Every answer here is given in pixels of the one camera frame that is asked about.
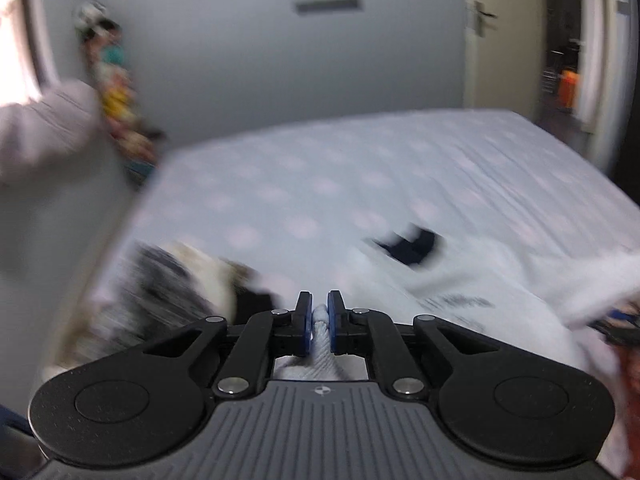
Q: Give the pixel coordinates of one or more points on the window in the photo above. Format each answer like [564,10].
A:
[15,35]

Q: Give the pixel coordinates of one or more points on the white door frame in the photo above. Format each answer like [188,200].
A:
[597,40]

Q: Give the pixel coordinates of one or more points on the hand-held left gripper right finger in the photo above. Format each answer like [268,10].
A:
[332,322]

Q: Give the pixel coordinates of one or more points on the panda plush toy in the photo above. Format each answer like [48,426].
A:
[95,20]

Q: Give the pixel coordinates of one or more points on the orange object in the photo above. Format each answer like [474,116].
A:
[568,89]

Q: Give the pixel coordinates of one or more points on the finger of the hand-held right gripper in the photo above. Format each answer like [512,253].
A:
[620,327]

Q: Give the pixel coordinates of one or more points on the grey wall plate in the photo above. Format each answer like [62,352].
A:
[327,5]

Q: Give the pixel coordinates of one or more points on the white printed sweatshirt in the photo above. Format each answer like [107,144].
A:
[500,280]

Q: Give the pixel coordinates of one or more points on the cream door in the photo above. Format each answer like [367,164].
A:
[500,40]

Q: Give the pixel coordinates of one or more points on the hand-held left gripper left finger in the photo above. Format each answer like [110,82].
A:
[305,322]

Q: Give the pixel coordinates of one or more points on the black garment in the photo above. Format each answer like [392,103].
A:
[145,285]

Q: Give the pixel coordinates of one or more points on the dark wall socket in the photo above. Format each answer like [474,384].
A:
[156,135]

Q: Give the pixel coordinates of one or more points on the bed with pink dotted sheet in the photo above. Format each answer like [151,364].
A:
[350,170]

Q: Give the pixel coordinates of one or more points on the cream garment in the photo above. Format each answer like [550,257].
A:
[210,270]

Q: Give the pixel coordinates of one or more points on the clear tube of plush toys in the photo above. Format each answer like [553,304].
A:
[120,105]

